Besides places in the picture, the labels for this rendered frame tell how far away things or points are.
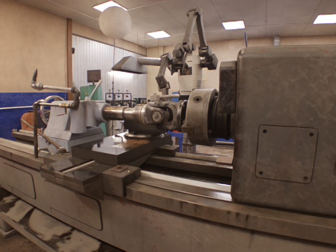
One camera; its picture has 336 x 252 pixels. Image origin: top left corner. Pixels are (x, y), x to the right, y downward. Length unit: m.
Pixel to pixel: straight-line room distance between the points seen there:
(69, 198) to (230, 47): 7.71
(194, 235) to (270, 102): 0.53
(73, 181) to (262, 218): 0.68
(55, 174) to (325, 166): 0.96
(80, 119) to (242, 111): 0.85
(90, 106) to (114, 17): 3.82
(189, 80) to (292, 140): 1.52
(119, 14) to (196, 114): 4.25
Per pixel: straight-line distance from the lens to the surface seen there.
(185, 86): 2.04
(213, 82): 8.15
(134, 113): 1.01
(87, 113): 1.17
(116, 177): 0.81
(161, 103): 0.93
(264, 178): 0.66
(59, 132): 1.34
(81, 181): 0.81
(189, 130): 0.80
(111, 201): 0.95
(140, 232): 0.93
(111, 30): 4.91
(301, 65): 0.63
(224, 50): 8.24
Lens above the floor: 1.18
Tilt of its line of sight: 8 degrees down
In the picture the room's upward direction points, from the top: straight up
